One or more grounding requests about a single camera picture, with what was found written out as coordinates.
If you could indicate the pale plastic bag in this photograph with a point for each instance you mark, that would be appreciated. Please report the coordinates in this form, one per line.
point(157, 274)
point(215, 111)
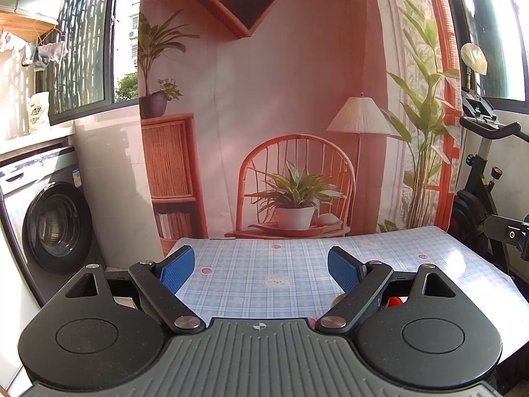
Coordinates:
point(474, 58)

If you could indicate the grey washing machine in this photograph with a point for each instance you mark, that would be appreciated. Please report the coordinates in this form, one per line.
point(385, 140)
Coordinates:
point(58, 227)

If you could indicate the grey hanging cloth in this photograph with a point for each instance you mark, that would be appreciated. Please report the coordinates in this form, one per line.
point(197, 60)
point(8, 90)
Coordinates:
point(45, 53)

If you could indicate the blue checked tablecloth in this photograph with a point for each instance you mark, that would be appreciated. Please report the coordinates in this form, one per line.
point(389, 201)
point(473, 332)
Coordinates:
point(268, 256)

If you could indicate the black exercise bike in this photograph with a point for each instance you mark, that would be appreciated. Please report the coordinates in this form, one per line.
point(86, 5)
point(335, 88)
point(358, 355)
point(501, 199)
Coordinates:
point(475, 198)

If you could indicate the dark tinted window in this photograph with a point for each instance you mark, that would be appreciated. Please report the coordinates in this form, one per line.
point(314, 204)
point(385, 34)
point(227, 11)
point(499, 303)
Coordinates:
point(496, 29)

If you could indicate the white printed bag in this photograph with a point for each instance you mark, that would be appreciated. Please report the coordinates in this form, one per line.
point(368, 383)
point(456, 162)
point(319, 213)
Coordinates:
point(39, 111)

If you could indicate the white hanging cloth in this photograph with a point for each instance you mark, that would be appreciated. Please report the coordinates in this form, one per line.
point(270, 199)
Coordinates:
point(10, 43)

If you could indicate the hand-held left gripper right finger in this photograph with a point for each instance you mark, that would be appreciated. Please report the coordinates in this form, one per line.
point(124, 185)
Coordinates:
point(345, 269)

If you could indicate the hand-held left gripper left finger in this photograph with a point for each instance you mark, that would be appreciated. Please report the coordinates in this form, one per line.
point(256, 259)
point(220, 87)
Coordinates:
point(177, 271)

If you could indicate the window with grille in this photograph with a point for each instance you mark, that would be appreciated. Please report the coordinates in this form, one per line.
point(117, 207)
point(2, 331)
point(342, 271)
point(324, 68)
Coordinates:
point(86, 49)

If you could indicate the printed wall cloth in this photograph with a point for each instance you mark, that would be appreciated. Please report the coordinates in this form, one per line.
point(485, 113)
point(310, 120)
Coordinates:
point(268, 91)

